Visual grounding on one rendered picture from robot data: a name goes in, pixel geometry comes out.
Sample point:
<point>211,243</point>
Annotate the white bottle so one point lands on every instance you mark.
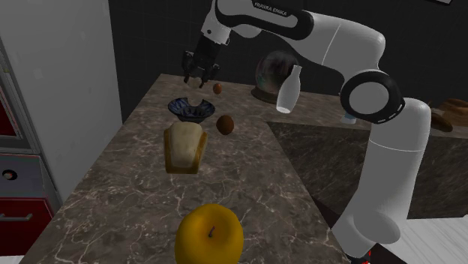
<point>289,93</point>

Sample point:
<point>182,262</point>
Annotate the blue patterned bowl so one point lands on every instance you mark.
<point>190,109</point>

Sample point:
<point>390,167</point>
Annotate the glass globe on brown base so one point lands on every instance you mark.
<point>270,73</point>

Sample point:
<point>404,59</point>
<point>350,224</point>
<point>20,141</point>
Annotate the red and grey cabinet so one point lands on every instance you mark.
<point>22,219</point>

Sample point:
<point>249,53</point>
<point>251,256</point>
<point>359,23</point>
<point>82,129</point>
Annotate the brown bread loaf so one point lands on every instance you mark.
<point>455,111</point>

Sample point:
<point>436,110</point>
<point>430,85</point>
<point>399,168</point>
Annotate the slice of bread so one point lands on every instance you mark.
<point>184,146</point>

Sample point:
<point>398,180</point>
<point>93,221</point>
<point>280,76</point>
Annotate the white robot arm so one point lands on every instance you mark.
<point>387,157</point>

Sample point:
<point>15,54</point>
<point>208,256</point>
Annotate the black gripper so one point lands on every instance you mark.
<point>204,55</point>

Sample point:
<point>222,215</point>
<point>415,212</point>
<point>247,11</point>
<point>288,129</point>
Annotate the small brown egg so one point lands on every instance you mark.
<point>217,89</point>

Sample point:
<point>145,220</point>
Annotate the brown kiwi fruit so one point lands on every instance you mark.
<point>225,125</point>

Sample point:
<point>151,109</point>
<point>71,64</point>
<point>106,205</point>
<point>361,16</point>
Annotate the yellow apple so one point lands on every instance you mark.
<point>210,237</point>

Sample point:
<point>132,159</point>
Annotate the light blue small object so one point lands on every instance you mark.
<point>348,119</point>

